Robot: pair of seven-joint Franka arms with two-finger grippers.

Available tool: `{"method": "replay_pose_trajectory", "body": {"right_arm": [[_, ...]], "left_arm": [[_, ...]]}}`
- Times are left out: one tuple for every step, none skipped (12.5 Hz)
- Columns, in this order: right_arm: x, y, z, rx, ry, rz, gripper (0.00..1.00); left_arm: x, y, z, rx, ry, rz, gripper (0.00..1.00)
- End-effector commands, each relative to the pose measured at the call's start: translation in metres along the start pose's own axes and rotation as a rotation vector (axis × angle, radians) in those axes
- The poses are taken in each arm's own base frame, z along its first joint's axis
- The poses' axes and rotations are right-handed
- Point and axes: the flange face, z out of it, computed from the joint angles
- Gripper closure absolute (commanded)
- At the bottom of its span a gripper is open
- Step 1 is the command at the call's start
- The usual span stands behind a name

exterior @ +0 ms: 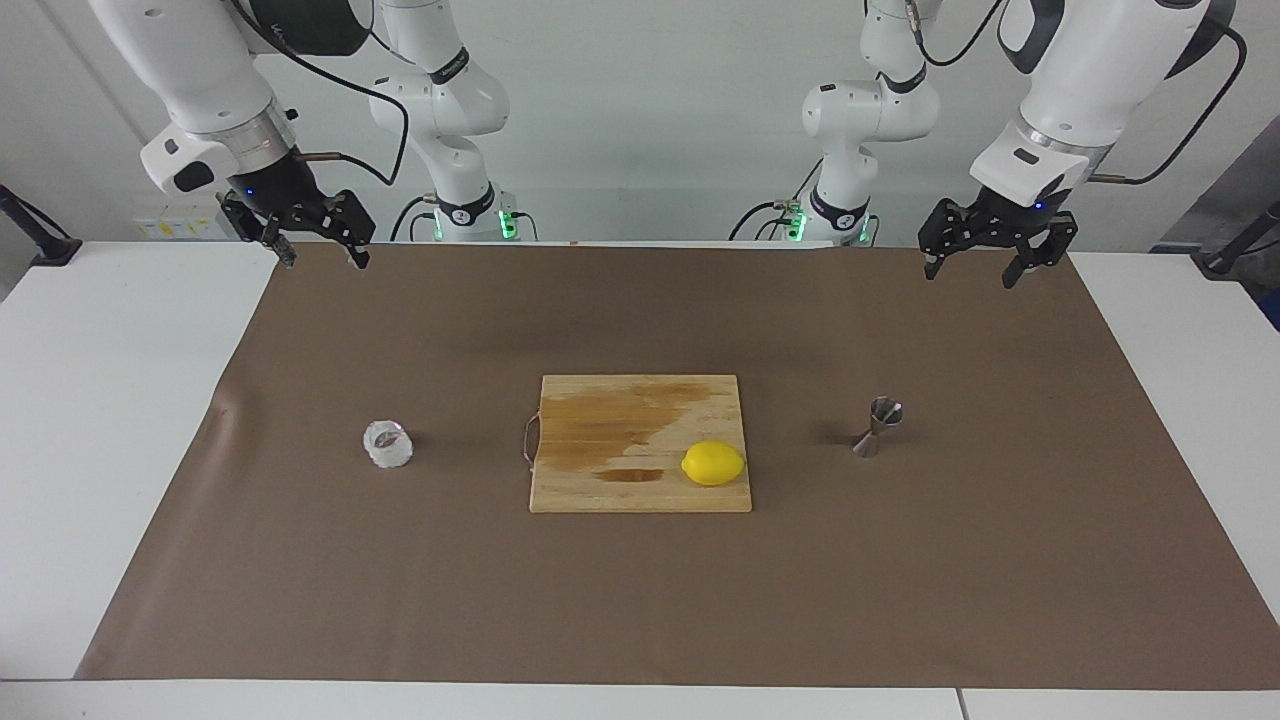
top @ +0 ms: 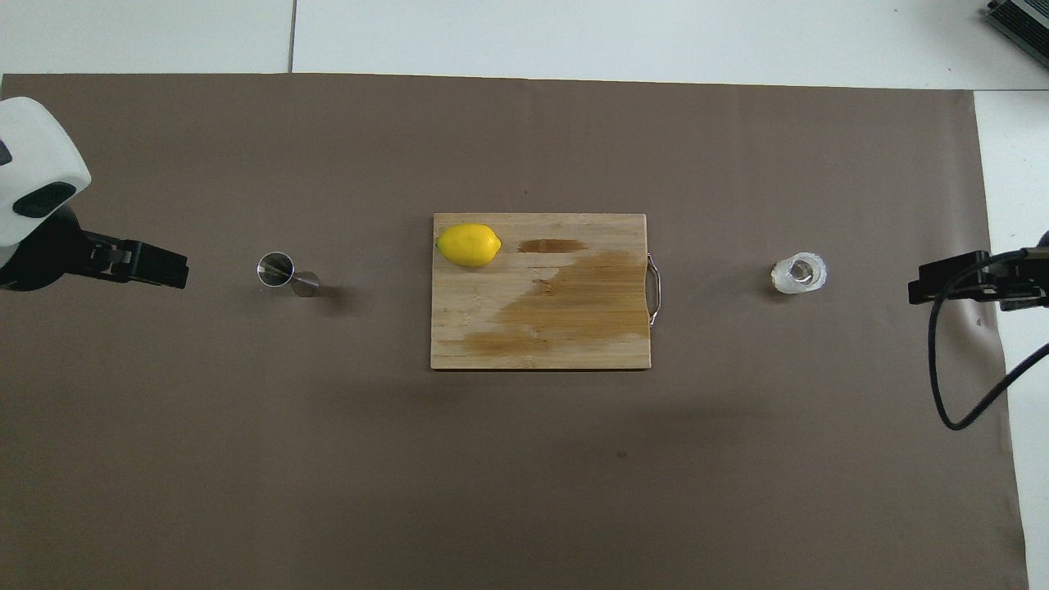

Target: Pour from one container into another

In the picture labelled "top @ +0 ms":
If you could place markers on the grey ribbed device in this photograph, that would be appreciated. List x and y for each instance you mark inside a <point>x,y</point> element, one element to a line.
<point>1024,20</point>

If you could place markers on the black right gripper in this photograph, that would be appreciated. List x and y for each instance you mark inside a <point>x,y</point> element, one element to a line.
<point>1024,283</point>

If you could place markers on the brown paper table mat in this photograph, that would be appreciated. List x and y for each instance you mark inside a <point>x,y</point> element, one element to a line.
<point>524,475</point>

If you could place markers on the clear textured glass cup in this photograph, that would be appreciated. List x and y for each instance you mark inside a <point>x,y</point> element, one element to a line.
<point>799,273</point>

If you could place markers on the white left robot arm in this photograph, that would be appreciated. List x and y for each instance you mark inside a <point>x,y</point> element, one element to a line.
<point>33,147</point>

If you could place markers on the yellow lemon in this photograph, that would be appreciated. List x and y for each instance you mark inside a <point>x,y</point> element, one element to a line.
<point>469,245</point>

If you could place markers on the steel double jigger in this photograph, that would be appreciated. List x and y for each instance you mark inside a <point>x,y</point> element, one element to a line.
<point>275,269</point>

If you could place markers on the wooden cutting board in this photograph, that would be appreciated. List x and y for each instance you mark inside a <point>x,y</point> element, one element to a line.
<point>574,328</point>

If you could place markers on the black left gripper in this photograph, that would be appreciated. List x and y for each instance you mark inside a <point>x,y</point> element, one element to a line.
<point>41,262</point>

